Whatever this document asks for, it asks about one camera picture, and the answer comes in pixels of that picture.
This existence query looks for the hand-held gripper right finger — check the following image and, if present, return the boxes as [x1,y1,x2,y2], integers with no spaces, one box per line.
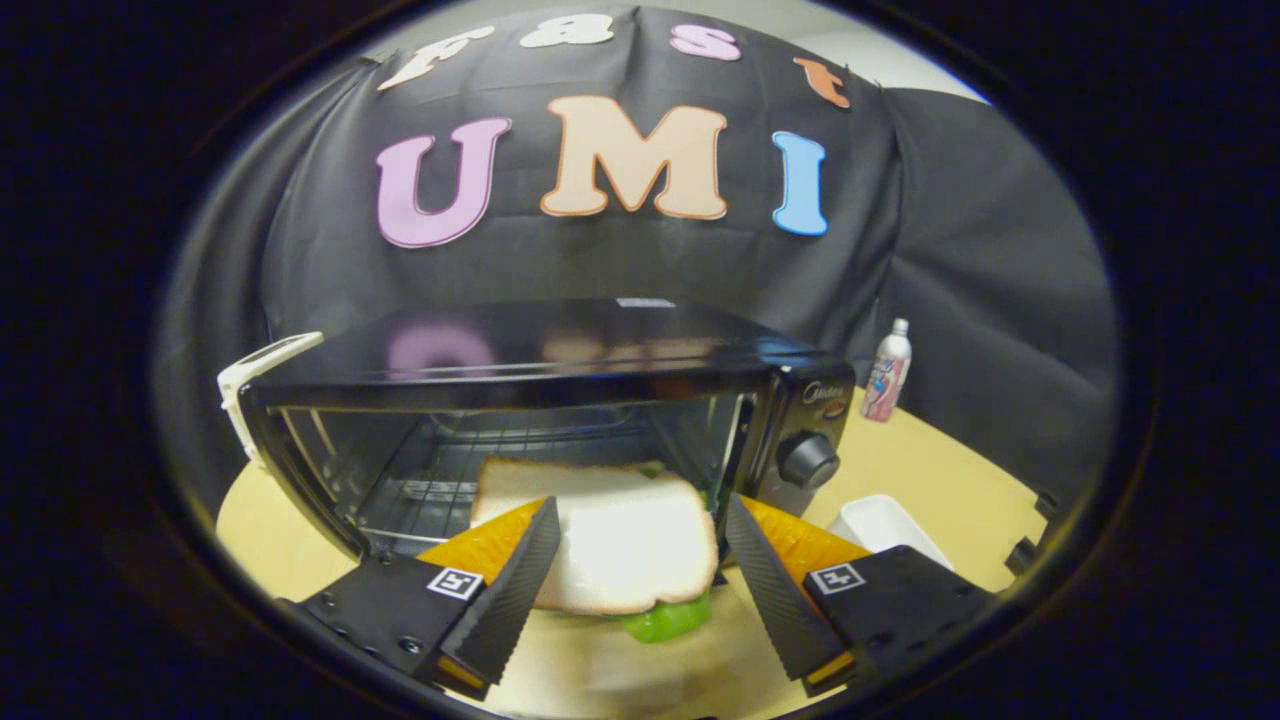
[722,493,1001,700]

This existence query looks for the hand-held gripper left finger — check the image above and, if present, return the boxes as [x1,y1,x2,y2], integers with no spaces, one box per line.
[278,496,562,702]

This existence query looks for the white bread lettuce sandwich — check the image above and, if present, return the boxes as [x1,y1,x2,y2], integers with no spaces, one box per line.
[470,457,721,644]

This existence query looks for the black toaster oven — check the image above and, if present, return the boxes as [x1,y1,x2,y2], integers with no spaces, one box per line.
[238,297,858,561]

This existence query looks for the white pop-up toaster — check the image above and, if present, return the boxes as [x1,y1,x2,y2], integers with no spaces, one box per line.
[217,331,326,469]

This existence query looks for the white rectangular plastic tray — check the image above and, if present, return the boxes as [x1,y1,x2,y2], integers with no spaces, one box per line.
[828,494,953,572]

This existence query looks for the pink label drink bottle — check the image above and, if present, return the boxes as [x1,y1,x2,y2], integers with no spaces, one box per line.
[861,318,913,423]

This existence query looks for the black backdrop cloth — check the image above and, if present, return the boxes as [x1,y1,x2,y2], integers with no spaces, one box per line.
[160,5,1119,501]

